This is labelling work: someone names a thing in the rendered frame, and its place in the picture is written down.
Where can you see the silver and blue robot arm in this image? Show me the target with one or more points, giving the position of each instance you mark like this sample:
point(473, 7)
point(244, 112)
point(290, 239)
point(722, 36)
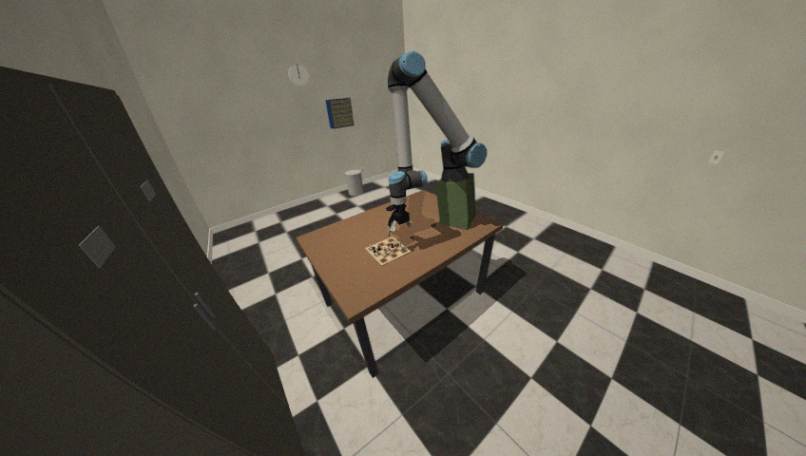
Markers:
point(459, 150)

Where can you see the chessboard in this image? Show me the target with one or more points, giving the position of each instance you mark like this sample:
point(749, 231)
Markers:
point(397, 253)

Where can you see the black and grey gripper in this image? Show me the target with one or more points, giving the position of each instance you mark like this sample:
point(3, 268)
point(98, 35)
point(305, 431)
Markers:
point(400, 215)

